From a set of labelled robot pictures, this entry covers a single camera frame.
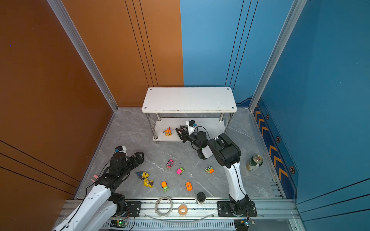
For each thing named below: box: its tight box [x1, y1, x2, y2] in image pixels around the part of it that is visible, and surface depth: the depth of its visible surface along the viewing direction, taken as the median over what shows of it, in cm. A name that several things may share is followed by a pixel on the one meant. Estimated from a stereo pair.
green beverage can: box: [246, 154, 264, 173], surface depth 81 cm
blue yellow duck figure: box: [135, 170, 150, 180], surface depth 84 cm
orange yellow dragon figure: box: [162, 126, 172, 137], surface depth 93 cm
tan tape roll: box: [177, 204, 188, 216], surface depth 76 cm
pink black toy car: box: [166, 159, 174, 169], surface depth 88 cm
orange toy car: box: [185, 181, 194, 192], surface depth 81 cm
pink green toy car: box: [176, 166, 185, 176], surface depth 87 cm
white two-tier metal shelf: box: [141, 87, 238, 144], surface depth 86 cm
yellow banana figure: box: [143, 179, 154, 189], surface depth 82 cm
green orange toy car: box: [204, 166, 215, 174], surface depth 87 cm
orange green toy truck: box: [160, 180, 170, 193], surface depth 81 cm
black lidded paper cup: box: [196, 191, 206, 206], surface depth 70 cm
